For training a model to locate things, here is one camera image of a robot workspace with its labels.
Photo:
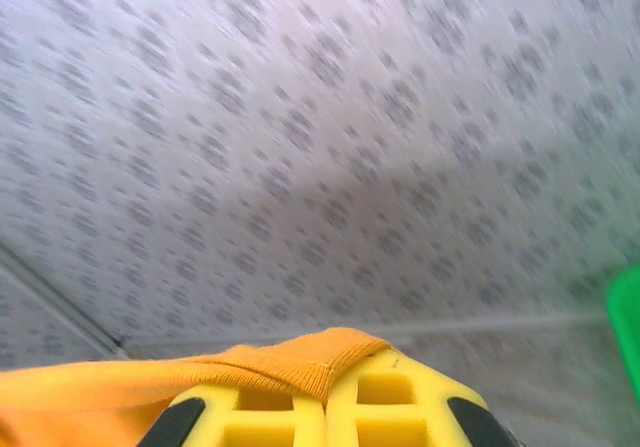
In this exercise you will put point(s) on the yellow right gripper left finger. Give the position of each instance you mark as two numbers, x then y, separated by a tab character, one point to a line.
260	427

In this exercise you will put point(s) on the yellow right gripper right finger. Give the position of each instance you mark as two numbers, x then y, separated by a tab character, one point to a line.
400	417

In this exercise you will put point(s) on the orange t-shirt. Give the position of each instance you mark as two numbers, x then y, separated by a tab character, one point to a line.
100	397

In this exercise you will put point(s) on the green plastic basket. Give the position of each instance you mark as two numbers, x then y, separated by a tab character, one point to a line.
625	327

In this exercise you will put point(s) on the aluminium frame post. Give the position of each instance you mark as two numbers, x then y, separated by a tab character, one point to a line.
55	299

